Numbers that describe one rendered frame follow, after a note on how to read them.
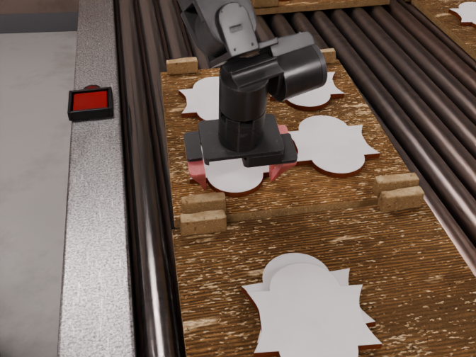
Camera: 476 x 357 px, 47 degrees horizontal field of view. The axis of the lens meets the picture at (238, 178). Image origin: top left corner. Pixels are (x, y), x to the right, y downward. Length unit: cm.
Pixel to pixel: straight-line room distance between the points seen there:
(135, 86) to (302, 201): 44
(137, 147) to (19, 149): 174
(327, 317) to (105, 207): 36
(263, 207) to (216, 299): 17
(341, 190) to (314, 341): 27
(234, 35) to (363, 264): 31
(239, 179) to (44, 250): 139
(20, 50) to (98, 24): 216
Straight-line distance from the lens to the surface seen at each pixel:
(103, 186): 83
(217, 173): 78
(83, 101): 101
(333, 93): 98
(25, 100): 296
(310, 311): 60
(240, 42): 60
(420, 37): 131
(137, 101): 101
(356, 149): 85
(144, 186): 81
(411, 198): 76
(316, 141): 85
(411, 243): 73
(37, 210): 225
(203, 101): 94
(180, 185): 78
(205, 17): 60
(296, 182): 78
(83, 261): 73
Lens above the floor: 144
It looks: 40 degrees down
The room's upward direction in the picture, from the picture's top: straight up
